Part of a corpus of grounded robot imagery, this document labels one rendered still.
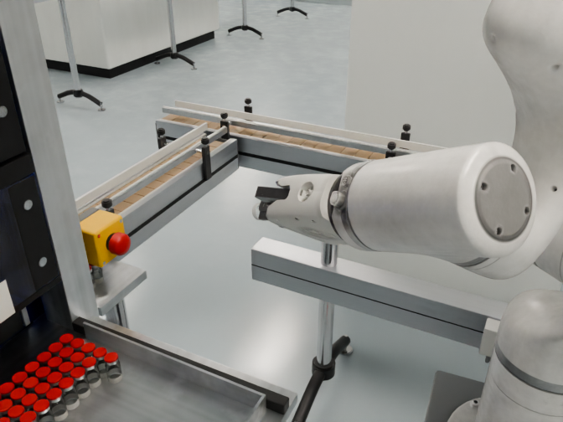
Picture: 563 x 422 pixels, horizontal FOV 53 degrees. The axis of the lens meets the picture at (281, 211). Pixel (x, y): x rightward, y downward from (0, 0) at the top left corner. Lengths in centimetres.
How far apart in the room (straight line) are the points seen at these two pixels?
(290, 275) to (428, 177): 136
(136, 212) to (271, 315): 122
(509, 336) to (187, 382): 47
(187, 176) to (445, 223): 103
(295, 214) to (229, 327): 179
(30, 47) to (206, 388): 54
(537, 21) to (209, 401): 66
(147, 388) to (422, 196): 60
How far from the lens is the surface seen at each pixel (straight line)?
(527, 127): 52
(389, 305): 167
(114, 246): 101
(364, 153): 150
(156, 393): 90
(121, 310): 138
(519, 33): 45
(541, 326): 68
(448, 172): 41
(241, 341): 226
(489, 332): 158
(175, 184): 135
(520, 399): 74
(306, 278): 173
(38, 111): 87
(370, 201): 47
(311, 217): 53
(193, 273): 263
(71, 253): 98
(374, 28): 200
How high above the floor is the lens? 154
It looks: 30 degrees down
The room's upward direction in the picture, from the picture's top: straight up
